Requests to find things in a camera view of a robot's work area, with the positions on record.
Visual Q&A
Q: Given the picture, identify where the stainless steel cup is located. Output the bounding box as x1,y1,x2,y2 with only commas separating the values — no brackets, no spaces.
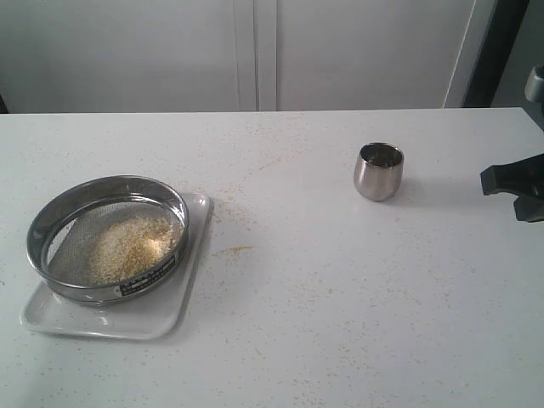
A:
354,142,405,202

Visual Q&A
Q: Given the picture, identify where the round steel mesh sieve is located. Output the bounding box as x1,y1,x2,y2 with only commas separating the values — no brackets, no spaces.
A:
26,175,190,306

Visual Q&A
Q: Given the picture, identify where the white rectangular tray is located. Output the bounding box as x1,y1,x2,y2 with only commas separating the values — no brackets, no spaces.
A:
20,193,213,341

